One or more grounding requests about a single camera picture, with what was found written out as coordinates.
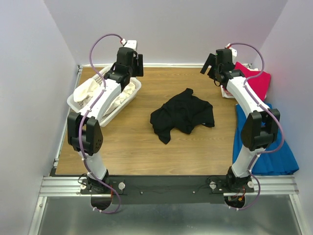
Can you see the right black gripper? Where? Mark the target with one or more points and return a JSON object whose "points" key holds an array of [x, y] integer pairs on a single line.
{"points": [[210, 60]]}

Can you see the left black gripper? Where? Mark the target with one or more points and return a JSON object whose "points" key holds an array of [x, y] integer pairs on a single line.
{"points": [[139, 72]]}

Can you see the black floral print t-shirt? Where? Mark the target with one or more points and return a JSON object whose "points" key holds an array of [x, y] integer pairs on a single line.
{"points": [[183, 112]]}

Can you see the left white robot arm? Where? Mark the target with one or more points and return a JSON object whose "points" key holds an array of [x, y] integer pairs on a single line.
{"points": [[83, 128]]}

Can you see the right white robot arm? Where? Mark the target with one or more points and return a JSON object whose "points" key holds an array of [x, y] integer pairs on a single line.
{"points": [[260, 129]]}

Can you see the folded white t-shirt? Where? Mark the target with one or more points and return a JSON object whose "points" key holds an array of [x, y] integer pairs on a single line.
{"points": [[226, 93]]}

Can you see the folded pink t-shirt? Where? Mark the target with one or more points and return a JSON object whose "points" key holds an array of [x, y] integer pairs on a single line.
{"points": [[259, 84]]}

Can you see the cream white t-shirt in basket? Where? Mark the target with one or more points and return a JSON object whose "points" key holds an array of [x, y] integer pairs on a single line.
{"points": [[85, 92]]}

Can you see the white plastic laundry basket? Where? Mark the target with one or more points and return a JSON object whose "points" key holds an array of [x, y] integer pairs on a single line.
{"points": [[106, 118]]}

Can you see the blue t-shirt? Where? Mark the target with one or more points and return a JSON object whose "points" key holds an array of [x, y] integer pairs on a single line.
{"points": [[281, 162]]}

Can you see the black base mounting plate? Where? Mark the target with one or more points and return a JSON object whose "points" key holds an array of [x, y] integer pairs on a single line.
{"points": [[149, 189]]}

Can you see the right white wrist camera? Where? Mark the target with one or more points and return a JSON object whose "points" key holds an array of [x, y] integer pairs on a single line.
{"points": [[231, 47]]}

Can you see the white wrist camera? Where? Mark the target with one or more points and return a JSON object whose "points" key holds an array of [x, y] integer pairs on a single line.
{"points": [[129, 44], [231, 47]]}

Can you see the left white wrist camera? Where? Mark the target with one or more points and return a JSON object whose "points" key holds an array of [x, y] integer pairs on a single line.
{"points": [[129, 44]]}

